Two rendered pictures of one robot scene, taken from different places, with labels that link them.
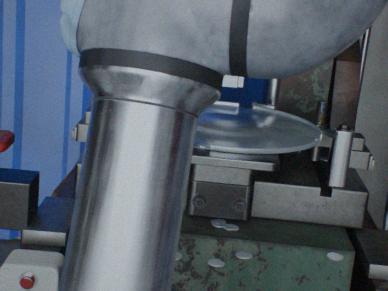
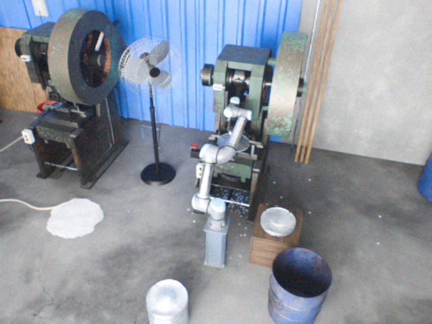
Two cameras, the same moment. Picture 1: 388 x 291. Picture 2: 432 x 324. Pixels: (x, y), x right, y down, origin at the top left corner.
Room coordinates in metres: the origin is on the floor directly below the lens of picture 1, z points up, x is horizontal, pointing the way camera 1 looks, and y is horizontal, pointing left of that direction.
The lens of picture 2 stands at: (-1.56, -0.52, 2.68)
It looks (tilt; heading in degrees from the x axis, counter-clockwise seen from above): 38 degrees down; 13
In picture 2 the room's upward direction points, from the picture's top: 2 degrees clockwise
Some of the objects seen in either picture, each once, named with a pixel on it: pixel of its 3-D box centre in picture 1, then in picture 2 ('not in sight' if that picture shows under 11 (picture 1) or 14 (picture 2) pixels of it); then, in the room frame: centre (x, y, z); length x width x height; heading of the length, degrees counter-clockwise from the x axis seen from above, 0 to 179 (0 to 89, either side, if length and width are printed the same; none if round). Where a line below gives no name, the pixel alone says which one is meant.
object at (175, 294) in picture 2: not in sight; (167, 298); (-0.19, 0.13, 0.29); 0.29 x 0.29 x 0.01
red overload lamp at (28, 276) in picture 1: (27, 281); not in sight; (0.89, 0.20, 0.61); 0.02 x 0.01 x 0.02; 90
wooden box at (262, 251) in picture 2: not in sight; (275, 237); (0.68, -0.54, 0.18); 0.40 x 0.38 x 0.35; 0
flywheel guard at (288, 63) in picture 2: not in sight; (282, 79); (1.35, -0.38, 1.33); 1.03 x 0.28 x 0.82; 0
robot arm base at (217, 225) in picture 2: not in sight; (217, 219); (0.45, -0.07, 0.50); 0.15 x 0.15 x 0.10
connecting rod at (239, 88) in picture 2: not in sight; (239, 86); (1.25, -0.04, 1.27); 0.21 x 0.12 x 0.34; 0
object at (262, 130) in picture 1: (226, 123); (233, 142); (1.12, -0.04, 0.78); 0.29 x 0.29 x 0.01
